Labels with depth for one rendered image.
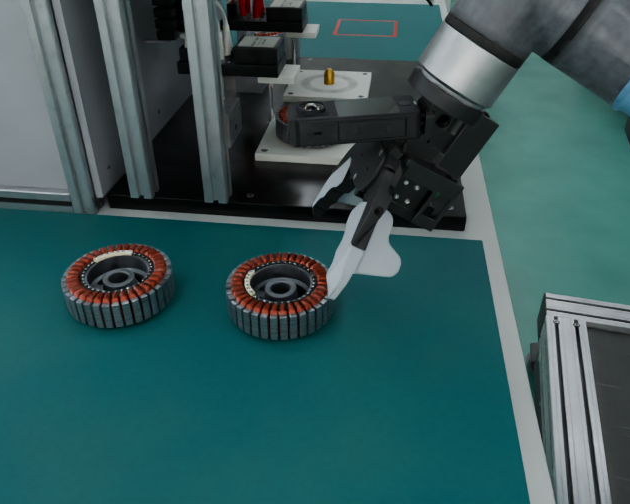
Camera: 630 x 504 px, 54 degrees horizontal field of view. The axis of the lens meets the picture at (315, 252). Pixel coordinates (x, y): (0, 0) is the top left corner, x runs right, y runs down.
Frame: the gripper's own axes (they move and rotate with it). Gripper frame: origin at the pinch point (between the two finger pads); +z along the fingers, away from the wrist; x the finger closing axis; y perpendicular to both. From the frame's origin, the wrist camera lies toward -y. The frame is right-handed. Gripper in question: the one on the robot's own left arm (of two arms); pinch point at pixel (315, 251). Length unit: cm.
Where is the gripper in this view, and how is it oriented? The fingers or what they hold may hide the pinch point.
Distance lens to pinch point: 61.3
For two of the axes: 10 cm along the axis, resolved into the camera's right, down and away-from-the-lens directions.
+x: -1.0, -5.6, 8.2
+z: -5.0, 7.5, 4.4
